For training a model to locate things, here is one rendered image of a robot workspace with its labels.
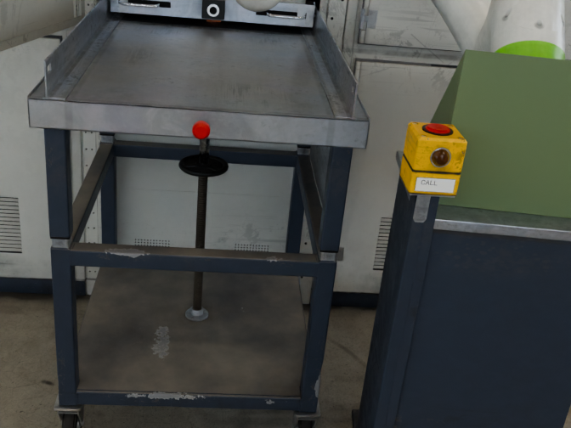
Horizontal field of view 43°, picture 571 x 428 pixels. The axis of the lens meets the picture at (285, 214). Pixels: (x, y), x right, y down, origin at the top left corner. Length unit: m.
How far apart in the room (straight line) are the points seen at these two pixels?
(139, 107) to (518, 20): 0.69
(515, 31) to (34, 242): 1.49
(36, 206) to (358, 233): 0.95
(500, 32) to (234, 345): 0.97
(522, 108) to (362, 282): 1.17
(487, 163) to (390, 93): 0.82
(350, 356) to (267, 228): 0.45
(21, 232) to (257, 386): 0.91
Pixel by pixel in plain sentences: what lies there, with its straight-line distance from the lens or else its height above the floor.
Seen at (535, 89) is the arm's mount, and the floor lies 0.97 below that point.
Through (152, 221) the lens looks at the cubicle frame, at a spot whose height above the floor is 0.27.
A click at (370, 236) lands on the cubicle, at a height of 0.27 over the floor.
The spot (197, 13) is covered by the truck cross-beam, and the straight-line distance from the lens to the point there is 2.04.
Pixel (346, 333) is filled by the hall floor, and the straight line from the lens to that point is 2.25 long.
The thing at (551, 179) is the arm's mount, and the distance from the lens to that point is 1.33.
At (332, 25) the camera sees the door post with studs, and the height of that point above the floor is 0.88.
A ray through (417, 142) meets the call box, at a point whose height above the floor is 0.89.
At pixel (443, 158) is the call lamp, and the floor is 0.87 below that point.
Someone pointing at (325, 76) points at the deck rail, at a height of 0.85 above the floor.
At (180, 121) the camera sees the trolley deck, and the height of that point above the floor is 0.82.
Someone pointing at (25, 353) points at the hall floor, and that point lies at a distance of 2.15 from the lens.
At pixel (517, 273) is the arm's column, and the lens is 1.35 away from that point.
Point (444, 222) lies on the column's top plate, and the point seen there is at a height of 0.74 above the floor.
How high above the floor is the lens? 1.27
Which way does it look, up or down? 26 degrees down
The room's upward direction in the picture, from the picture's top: 6 degrees clockwise
